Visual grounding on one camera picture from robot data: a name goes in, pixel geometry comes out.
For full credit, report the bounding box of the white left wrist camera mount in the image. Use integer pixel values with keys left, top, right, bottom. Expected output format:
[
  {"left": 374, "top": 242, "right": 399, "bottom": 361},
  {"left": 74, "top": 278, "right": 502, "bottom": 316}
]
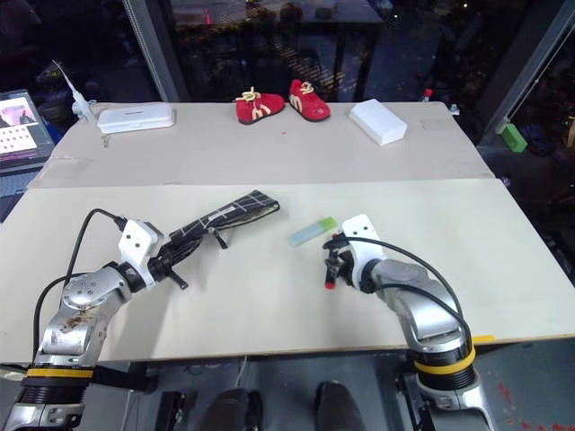
[{"left": 118, "top": 219, "right": 165, "bottom": 286}]

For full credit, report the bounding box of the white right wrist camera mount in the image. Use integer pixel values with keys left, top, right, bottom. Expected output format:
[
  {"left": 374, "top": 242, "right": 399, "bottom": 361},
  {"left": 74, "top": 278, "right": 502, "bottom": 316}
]
[{"left": 340, "top": 215, "right": 388, "bottom": 291}]

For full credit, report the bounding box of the green block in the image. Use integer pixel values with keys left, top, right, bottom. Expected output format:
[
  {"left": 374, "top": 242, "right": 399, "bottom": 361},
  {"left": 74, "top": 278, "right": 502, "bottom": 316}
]
[{"left": 500, "top": 122, "right": 529, "bottom": 154}]

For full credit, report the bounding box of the grey frame post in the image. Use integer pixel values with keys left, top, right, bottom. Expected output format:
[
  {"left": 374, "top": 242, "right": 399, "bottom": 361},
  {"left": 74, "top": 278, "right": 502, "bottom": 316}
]
[{"left": 494, "top": 0, "right": 575, "bottom": 134}]

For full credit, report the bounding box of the thin white cable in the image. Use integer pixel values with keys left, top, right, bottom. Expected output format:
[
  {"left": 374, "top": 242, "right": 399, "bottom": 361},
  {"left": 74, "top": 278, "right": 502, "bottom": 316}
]
[{"left": 234, "top": 354, "right": 250, "bottom": 392}]

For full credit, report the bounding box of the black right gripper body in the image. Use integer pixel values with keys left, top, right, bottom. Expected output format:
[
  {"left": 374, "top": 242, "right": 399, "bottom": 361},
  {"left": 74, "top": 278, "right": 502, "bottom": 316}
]
[{"left": 336, "top": 245, "right": 358, "bottom": 289}]

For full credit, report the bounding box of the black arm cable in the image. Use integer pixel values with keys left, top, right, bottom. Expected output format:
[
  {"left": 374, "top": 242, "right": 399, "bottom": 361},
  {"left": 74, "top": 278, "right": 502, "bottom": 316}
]
[
  {"left": 32, "top": 207, "right": 129, "bottom": 360},
  {"left": 340, "top": 233, "right": 473, "bottom": 347}
]

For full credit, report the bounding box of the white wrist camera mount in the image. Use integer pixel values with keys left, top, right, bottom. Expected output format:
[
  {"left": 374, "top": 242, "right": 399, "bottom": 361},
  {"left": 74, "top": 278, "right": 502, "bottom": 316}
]
[
  {"left": 340, "top": 215, "right": 388, "bottom": 291},
  {"left": 118, "top": 219, "right": 165, "bottom": 286}
]

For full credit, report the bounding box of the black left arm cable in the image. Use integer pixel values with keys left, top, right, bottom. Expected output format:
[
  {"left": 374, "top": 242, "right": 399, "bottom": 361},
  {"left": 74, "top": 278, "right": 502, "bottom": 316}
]
[{"left": 32, "top": 207, "right": 129, "bottom": 360}]

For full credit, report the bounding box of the red shoe with yellow laces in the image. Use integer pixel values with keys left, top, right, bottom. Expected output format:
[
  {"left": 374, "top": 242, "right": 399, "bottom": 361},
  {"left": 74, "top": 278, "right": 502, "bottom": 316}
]
[
  {"left": 287, "top": 79, "right": 332, "bottom": 123},
  {"left": 234, "top": 87, "right": 286, "bottom": 126}
]

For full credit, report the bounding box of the green highlighter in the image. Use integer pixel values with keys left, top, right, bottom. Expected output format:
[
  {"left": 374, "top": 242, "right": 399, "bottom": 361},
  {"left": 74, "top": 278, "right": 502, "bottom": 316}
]
[{"left": 287, "top": 215, "right": 338, "bottom": 249}]

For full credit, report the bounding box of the aluminium frame post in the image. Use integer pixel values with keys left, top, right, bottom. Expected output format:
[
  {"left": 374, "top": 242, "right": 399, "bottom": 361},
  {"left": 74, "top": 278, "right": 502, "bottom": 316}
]
[{"left": 121, "top": 0, "right": 171, "bottom": 103}]

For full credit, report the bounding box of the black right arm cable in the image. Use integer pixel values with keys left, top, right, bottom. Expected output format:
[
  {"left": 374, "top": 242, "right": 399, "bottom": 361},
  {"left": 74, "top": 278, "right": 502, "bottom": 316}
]
[{"left": 340, "top": 233, "right": 473, "bottom": 347}]

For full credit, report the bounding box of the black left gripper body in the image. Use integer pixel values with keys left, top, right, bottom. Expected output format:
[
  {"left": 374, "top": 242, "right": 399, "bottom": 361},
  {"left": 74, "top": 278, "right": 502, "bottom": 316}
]
[{"left": 146, "top": 251, "right": 177, "bottom": 282}]

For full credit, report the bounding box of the black grid pouch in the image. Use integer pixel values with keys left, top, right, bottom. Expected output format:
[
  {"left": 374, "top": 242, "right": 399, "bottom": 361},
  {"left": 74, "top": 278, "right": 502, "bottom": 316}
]
[{"left": 167, "top": 189, "right": 281, "bottom": 262}]

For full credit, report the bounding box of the black marker with red cap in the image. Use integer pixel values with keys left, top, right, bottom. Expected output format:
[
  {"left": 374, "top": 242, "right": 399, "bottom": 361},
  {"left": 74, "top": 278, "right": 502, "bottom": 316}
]
[{"left": 323, "top": 232, "right": 343, "bottom": 291}]

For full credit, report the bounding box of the laptop with lit screen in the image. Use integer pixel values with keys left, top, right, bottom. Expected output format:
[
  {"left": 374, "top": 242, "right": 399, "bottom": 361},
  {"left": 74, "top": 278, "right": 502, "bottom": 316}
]
[{"left": 0, "top": 88, "right": 56, "bottom": 175}]

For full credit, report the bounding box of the white rectangular box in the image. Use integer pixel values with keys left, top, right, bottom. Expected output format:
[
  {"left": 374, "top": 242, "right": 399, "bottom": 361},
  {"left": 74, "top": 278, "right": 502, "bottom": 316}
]
[{"left": 349, "top": 99, "right": 409, "bottom": 146}]

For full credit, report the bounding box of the white clamp with pointed tip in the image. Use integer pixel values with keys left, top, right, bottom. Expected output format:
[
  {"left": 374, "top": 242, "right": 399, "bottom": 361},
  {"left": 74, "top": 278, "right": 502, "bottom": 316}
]
[{"left": 50, "top": 59, "right": 101, "bottom": 123}]

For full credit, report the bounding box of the flat white case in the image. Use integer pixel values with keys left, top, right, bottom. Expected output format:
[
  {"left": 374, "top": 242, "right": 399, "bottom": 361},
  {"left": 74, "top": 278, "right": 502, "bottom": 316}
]
[{"left": 96, "top": 102, "right": 177, "bottom": 135}]

